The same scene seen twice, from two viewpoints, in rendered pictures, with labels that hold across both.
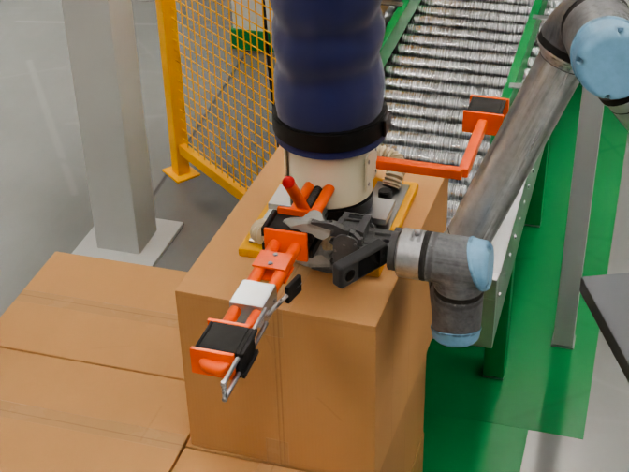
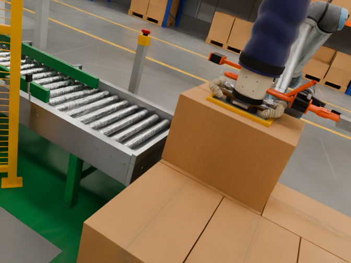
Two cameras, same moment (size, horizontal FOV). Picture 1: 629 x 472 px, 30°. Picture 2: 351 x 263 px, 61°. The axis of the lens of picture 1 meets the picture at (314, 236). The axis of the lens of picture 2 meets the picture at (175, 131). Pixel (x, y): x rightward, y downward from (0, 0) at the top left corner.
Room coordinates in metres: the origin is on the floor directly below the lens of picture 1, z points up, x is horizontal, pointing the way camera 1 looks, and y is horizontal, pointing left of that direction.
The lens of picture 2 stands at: (2.30, 1.50, 1.45)
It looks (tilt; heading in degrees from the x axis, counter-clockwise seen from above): 27 degrees down; 272
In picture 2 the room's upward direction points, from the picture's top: 17 degrees clockwise
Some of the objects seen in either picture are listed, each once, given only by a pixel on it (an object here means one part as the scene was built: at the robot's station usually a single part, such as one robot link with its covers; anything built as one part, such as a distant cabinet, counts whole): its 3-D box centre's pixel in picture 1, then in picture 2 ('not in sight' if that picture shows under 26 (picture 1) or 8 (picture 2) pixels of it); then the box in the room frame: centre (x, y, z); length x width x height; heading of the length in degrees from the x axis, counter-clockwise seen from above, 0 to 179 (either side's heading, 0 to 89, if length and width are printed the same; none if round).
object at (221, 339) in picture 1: (221, 348); not in sight; (1.48, 0.15, 1.07); 0.08 x 0.07 x 0.05; 162
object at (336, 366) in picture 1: (324, 302); (232, 140); (2.03, -0.02, 0.74); 0.60 x 0.40 x 0.40; 161
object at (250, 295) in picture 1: (253, 303); (345, 122); (1.60, 0.11, 1.07); 0.07 x 0.07 x 0.04; 72
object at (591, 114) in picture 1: (580, 201); (131, 96); (2.81, -0.75, 0.50); 0.07 x 0.07 x 1.00; 73
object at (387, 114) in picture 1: (331, 116); (261, 62); (2.05, -0.04, 1.19); 0.23 x 0.23 x 0.04
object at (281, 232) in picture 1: (292, 233); (300, 103); (1.81, 0.04, 1.07); 0.10 x 0.08 x 0.06; 72
